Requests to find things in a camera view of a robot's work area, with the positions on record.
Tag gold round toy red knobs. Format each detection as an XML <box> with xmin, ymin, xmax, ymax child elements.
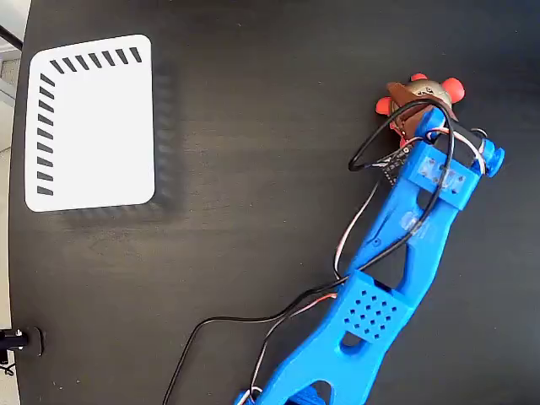
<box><xmin>375</xmin><ymin>73</ymin><xmax>467</xmax><ymax>140</ymax></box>

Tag white tray with black stripes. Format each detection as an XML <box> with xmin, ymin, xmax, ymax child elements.
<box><xmin>24</xmin><ymin>34</ymin><xmax>156</xmax><ymax>213</ymax></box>

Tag black metal rod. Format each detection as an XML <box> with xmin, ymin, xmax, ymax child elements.
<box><xmin>0</xmin><ymin>24</ymin><xmax>24</xmax><ymax>50</ymax></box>

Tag bare camera circuit board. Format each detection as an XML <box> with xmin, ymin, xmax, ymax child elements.
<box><xmin>382</xmin><ymin>145</ymin><xmax>413</xmax><ymax>186</ymax></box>

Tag white red servo wire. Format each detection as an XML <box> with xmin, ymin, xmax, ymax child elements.
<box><xmin>248</xmin><ymin>126</ymin><xmax>486</xmax><ymax>402</ymax></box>

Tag black camera cable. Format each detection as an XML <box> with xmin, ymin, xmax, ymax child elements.
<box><xmin>162</xmin><ymin>100</ymin><xmax>456</xmax><ymax>405</ymax></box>

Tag black clamp mount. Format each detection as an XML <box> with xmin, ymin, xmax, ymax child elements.
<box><xmin>0</xmin><ymin>327</ymin><xmax>46</xmax><ymax>376</ymax></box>

